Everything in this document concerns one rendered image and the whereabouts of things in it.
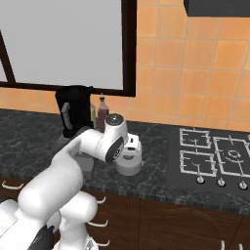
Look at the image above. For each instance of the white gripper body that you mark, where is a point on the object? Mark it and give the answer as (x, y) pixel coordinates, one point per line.
(134, 154)

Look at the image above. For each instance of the black gas hob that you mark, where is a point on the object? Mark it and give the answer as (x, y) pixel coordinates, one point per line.
(208, 156)

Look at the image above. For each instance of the yellow glass bottle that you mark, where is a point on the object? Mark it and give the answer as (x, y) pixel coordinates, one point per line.
(93, 115)

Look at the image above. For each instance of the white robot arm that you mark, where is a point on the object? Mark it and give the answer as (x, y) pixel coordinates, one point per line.
(65, 175)

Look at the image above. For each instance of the black range hood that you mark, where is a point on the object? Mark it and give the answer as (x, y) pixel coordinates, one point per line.
(218, 8)

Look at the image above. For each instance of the dark wood drawer front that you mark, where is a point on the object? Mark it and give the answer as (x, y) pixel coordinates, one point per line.
(122, 242)
(120, 224)
(9, 192)
(120, 203)

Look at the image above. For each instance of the black blender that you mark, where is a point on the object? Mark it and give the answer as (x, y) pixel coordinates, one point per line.
(76, 107)

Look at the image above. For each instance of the dark red bottle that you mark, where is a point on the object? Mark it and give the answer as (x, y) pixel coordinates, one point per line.
(103, 115)

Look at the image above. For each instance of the dark framed window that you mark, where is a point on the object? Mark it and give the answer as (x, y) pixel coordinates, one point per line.
(65, 42)

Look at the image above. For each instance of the dark wood cupboard door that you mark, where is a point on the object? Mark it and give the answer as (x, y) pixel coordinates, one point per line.
(185, 228)
(245, 234)

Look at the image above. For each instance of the silver hob knob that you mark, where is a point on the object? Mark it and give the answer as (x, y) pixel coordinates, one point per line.
(242, 185)
(221, 182)
(200, 179)

